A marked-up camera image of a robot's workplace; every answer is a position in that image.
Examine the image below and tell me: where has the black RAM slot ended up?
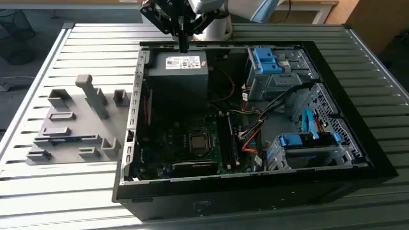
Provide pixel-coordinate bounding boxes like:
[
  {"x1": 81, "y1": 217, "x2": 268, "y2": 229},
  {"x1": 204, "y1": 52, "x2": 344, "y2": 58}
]
[
  {"x1": 221, "y1": 112, "x2": 229, "y2": 168},
  {"x1": 217, "y1": 112, "x2": 225, "y2": 168}
]

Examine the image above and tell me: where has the hard disk in blue carrier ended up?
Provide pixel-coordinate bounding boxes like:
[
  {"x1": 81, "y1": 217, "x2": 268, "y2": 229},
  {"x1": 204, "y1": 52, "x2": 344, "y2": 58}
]
[{"x1": 277, "y1": 132, "x2": 342, "y2": 148}]

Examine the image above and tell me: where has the coloured power wire bundle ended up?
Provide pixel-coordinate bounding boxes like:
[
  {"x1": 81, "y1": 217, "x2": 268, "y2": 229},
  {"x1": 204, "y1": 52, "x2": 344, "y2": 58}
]
[{"x1": 209, "y1": 102, "x2": 266, "y2": 115}]

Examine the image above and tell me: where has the orange flat wire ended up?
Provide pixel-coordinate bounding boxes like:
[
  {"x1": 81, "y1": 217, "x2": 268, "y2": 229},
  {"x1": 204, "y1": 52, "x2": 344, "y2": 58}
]
[{"x1": 241, "y1": 124, "x2": 265, "y2": 153}]

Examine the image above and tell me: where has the red black twisted wire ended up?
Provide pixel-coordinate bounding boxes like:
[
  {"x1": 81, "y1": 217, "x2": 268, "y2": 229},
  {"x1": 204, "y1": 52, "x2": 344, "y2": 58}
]
[{"x1": 142, "y1": 90, "x2": 153, "y2": 127}]

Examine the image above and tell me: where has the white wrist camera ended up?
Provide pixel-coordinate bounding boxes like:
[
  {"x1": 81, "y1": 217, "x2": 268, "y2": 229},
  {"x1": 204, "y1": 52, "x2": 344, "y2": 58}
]
[{"x1": 188, "y1": 0, "x2": 226, "y2": 15}]

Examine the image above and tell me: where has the brown wooden cabinet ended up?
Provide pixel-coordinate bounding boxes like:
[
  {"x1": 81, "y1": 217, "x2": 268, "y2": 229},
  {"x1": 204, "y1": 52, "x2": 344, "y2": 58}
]
[{"x1": 325, "y1": 0, "x2": 409, "y2": 57}]

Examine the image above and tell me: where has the blue RAM stick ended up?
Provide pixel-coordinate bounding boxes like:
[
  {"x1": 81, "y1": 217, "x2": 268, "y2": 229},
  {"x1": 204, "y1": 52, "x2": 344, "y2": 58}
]
[
  {"x1": 225, "y1": 112, "x2": 240, "y2": 166},
  {"x1": 33, "y1": 135, "x2": 98, "y2": 146}
]

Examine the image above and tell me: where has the blue data wire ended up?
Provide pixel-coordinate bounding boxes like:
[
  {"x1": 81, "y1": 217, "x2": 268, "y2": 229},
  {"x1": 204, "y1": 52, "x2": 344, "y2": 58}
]
[{"x1": 301, "y1": 108, "x2": 320, "y2": 140}]

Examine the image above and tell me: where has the black graphics card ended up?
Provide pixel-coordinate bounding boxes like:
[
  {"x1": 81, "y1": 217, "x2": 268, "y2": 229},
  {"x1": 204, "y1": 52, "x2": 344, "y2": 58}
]
[{"x1": 172, "y1": 160, "x2": 221, "y2": 177}]

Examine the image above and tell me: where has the red orange power wire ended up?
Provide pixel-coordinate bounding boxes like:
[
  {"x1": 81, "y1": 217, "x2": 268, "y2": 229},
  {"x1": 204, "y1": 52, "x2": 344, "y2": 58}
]
[{"x1": 313, "y1": 116, "x2": 326, "y2": 135}]

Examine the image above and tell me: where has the silver CPU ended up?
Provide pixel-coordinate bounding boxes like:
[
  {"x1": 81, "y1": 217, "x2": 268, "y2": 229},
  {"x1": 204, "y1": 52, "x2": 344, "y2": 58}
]
[{"x1": 190, "y1": 135, "x2": 209, "y2": 150}]

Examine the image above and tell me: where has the black mesh waste bin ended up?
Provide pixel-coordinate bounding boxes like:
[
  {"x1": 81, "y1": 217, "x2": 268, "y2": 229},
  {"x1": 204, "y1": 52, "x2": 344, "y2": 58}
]
[{"x1": 0, "y1": 9, "x2": 36, "y2": 66}]

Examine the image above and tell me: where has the green motherboard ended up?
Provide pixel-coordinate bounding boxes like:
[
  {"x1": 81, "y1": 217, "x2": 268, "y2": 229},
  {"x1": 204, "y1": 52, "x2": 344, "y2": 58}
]
[{"x1": 137, "y1": 105, "x2": 256, "y2": 180}]

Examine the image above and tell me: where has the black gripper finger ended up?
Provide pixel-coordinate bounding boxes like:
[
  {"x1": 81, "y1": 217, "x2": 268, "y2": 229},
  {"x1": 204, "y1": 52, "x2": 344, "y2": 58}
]
[
  {"x1": 184, "y1": 11, "x2": 218, "y2": 54},
  {"x1": 138, "y1": 1, "x2": 185, "y2": 54}
]

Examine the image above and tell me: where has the black PC case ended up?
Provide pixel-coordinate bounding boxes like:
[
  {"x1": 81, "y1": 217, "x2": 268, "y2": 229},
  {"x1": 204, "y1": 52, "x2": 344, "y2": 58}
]
[{"x1": 110, "y1": 40, "x2": 399, "y2": 221}]

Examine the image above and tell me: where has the grey metal drive cage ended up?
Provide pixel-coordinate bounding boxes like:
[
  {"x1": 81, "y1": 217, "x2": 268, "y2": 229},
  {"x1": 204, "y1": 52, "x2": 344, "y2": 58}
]
[
  {"x1": 266, "y1": 140, "x2": 368, "y2": 171},
  {"x1": 245, "y1": 46, "x2": 320, "y2": 103}
]

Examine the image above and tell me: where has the white frame wooden desk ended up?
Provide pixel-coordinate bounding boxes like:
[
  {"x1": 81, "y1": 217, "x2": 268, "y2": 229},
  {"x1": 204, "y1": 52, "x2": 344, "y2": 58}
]
[{"x1": 0, "y1": 0, "x2": 340, "y2": 24}]

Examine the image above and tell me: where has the metal socket cover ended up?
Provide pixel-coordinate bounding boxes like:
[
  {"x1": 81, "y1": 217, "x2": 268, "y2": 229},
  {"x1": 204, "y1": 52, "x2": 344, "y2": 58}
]
[{"x1": 188, "y1": 130, "x2": 213, "y2": 156}]

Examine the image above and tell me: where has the grey parts rack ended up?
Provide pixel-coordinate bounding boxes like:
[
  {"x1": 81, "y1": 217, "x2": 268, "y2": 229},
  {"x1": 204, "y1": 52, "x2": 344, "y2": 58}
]
[{"x1": 24, "y1": 74, "x2": 132, "y2": 166}]

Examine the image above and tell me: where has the thin yellow wire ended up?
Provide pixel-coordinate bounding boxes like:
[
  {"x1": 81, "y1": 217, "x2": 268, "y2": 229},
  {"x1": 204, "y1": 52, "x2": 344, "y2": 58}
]
[{"x1": 209, "y1": 68, "x2": 236, "y2": 104}]

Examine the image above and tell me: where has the grey power supply unit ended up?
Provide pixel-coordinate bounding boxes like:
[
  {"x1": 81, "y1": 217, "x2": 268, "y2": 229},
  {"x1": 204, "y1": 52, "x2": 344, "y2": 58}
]
[{"x1": 144, "y1": 50, "x2": 210, "y2": 113}]

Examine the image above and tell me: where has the empty blue disk carrier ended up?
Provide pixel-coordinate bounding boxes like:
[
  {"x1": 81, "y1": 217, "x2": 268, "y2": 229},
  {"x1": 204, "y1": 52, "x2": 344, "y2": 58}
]
[{"x1": 253, "y1": 47, "x2": 285, "y2": 74}]

